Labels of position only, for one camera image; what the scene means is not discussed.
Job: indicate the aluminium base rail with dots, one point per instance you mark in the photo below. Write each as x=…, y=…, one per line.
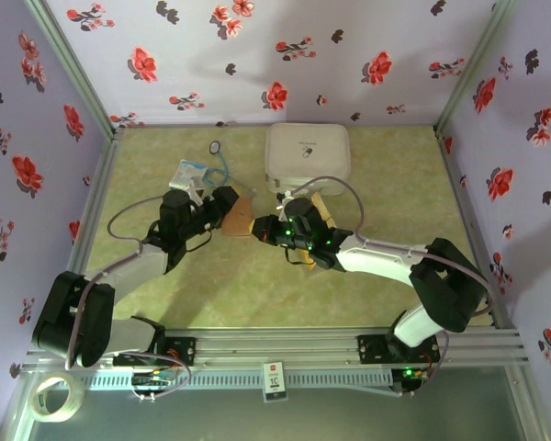
x=275, y=344

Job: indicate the black white price tag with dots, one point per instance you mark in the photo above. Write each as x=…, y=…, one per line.
x=273, y=381

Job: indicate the clear tape roll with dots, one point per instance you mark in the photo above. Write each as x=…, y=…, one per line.
x=57, y=417

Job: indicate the circuit board with green light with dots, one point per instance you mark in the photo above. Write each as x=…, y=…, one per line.
x=408, y=373

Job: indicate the white blue gauze packet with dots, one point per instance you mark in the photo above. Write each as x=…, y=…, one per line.
x=183, y=174

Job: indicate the aluminium frame post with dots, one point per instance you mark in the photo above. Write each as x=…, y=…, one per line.
x=473, y=69
x=75, y=69

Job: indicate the aluminium side rail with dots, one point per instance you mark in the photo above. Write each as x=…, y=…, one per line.
x=475, y=229
x=96, y=193

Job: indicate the white medicine box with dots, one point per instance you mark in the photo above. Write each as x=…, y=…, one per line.
x=307, y=156

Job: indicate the gold credit card stack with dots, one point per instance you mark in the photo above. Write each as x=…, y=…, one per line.
x=309, y=263
x=325, y=209

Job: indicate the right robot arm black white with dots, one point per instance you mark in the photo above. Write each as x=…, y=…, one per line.
x=376, y=262

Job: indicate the brown card holder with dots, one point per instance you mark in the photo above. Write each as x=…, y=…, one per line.
x=239, y=218

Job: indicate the blue grey stethoscope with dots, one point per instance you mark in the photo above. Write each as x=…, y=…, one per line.
x=216, y=147

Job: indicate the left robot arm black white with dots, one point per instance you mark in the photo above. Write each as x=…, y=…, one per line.
x=133, y=271

